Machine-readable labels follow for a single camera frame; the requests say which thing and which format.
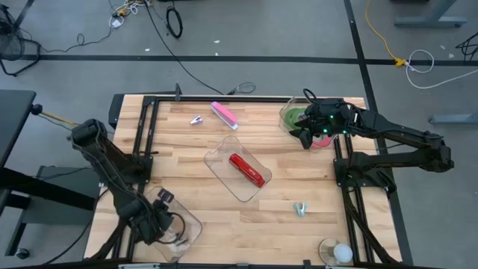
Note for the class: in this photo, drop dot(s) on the silver staple remover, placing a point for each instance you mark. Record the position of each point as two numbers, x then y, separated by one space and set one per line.
196 119

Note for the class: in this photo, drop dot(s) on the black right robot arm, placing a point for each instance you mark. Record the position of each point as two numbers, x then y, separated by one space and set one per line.
403 136

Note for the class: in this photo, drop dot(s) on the light bulb on metal base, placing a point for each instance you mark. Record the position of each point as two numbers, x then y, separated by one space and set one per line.
343 253

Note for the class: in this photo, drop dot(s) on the red stapler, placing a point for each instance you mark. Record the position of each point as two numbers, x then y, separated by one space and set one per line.
246 170

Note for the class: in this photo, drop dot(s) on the clear plastic bin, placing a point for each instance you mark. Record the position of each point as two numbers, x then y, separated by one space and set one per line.
190 228
224 157
289 133

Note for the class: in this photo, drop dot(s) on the black desk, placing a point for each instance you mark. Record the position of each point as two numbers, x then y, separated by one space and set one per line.
15 112

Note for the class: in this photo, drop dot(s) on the pink stapler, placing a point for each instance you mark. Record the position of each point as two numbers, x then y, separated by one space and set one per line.
224 114

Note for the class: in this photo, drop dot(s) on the black caster wheel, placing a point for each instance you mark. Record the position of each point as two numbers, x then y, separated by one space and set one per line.
22 254

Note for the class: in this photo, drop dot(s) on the yellow rod with black knob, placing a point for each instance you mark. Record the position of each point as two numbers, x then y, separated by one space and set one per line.
36 109

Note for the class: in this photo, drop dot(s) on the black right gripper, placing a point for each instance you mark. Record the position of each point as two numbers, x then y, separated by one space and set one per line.
313 123

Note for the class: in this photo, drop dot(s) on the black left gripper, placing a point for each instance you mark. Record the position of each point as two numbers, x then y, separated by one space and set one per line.
163 220

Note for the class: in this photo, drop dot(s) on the teal staple remover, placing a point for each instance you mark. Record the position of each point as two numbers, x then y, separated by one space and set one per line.
300 209

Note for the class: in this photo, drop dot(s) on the grey desk leg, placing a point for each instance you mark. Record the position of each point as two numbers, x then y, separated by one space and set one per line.
429 21

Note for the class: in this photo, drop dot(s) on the black floor fan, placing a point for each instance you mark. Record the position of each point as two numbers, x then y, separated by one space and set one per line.
11 46

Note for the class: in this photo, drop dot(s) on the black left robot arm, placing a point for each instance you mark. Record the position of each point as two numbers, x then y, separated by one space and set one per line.
101 157

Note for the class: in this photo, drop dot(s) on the grey desk foot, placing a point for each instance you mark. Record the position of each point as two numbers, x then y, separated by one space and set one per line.
455 119

